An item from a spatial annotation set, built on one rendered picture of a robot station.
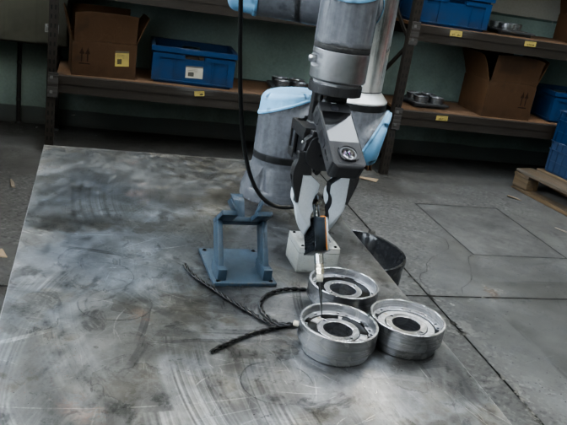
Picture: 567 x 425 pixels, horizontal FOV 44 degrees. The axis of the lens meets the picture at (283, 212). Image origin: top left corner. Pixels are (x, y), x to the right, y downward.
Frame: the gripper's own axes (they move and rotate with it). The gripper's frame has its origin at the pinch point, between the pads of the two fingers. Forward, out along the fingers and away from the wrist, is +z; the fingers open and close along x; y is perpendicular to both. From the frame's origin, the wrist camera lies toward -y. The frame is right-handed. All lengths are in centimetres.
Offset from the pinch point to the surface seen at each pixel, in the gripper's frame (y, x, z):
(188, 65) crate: 344, -42, 37
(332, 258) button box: 12.7, -9.1, 10.5
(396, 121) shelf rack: 326, -179, 57
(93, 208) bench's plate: 38.5, 27.7, 13.3
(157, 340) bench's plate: -7.0, 21.7, 13.2
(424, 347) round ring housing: -14.1, -12.5, 10.9
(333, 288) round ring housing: 3.4, -6.0, 11.2
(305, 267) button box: 12.9, -4.7, 12.3
